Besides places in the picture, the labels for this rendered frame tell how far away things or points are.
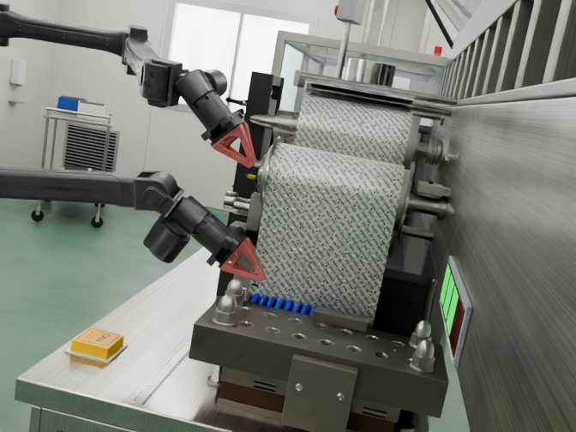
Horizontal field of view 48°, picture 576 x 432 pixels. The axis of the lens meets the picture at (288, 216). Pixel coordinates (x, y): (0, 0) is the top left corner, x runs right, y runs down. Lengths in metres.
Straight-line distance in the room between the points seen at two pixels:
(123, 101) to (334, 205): 6.24
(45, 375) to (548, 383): 0.87
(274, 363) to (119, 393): 0.25
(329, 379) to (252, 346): 0.13
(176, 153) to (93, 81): 1.19
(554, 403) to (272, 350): 0.67
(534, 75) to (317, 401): 0.56
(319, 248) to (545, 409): 0.80
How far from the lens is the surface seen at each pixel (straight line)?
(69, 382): 1.12
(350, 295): 1.19
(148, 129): 7.21
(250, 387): 1.07
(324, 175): 1.16
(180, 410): 1.07
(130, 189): 1.20
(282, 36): 2.21
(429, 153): 1.43
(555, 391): 0.41
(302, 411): 1.04
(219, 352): 1.05
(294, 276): 1.19
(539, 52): 0.79
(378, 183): 1.15
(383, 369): 1.02
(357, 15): 1.75
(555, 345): 0.42
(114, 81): 7.36
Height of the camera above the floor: 1.41
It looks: 11 degrees down
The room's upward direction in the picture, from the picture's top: 10 degrees clockwise
